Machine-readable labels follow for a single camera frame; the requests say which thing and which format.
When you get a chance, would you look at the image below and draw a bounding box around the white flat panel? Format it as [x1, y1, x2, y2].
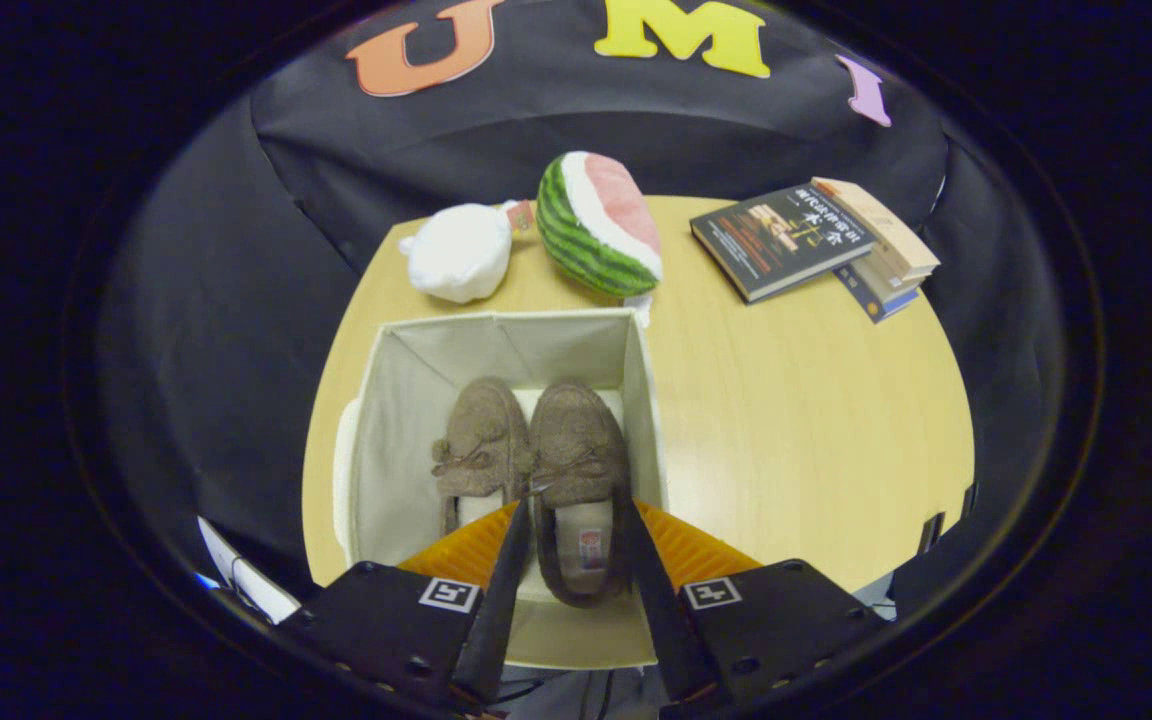
[198, 517, 302, 624]

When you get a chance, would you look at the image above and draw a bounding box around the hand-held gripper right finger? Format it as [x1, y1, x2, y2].
[619, 493, 889, 709]

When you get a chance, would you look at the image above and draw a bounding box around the blue cover book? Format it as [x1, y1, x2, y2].
[833, 262, 922, 324]

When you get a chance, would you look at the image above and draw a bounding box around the white plush toy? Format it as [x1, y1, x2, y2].
[398, 200, 535, 305]

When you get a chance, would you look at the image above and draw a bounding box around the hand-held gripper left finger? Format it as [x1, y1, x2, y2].
[274, 498, 535, 706]

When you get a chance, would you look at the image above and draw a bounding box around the watermelon slice plush toy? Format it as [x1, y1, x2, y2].
[536, 151, 664, 326]

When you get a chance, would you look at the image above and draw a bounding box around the black cover book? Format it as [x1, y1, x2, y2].
[689, 184, 877, 304]

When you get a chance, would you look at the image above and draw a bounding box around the brown felt shoe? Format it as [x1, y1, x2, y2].
[431, 376, 535, 536]
[528, 380, 634, 608]

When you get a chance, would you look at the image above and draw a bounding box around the beige fabric storage box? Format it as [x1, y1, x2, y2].
[332, 308, 669, 669]

